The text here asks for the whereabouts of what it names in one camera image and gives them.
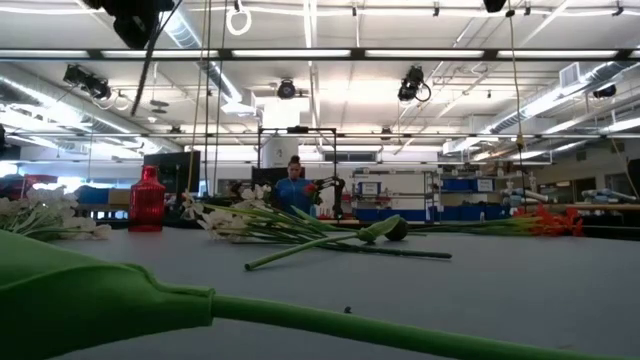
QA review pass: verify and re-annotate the white artificial flower bunch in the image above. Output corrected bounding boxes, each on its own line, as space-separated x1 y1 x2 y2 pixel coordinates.
0 185 113 243
179 183 454 261

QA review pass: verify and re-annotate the artificial tulip with green leaf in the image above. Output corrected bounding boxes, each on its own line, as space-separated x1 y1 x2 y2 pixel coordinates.
243 213 410 272
0 228 629 360

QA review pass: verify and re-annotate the orange artificial flower bunch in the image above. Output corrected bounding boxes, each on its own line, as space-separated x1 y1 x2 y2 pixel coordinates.
407 203 586 239

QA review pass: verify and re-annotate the red ribbed glass vase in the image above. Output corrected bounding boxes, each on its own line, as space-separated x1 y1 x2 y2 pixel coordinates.
128 165 167 233

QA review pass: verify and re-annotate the person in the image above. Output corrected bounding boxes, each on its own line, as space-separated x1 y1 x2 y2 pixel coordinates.
273 154 317 217

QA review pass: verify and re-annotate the white cylindrical tank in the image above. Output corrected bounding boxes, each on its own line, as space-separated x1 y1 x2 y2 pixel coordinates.
261 137 300 169

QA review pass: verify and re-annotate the dark flat monitor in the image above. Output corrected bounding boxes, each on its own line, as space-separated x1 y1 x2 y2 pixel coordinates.
251 166 307 201
143 150 202 195

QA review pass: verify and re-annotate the shelf with blue bins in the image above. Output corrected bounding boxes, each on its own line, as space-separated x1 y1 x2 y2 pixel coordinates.
352 168 511 224

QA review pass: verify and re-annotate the blue box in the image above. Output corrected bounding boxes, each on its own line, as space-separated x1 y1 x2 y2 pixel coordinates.
74 185 111 206

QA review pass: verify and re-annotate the wooden background table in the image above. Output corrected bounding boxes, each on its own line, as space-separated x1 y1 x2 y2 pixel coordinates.
547 202 640 212

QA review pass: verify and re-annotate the red crate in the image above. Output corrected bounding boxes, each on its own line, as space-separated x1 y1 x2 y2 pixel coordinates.
0 173 59 201

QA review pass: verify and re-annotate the black metal frame stand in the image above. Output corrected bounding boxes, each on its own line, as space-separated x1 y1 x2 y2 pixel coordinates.
256 126 339 221

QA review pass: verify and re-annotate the black ceiling camera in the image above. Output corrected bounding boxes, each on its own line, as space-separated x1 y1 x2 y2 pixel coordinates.
63 63 112 100
276 78 298 101
397 64 433 104

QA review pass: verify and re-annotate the dark hanging cable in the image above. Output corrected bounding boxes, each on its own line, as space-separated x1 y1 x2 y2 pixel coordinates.
213 0 230 197
203 0 213 197

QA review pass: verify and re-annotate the black overhead frame beam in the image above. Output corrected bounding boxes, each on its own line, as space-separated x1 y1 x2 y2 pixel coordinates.
0 47 640 63

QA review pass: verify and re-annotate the white looped cable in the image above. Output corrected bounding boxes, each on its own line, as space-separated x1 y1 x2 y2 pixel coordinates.
225 0 253 37

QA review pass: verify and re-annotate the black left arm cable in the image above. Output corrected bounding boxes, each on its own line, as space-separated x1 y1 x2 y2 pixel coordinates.
129 0 171 118

